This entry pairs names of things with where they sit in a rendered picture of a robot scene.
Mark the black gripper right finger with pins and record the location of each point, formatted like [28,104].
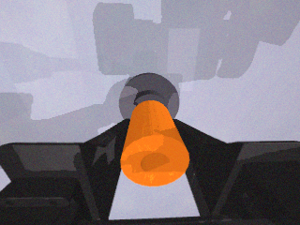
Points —
[214,165]

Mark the orange knob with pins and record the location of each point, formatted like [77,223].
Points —
[154,153]

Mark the dark grey round pedestal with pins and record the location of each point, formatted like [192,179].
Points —
[148,86]

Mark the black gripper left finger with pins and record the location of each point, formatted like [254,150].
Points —
[96,163]

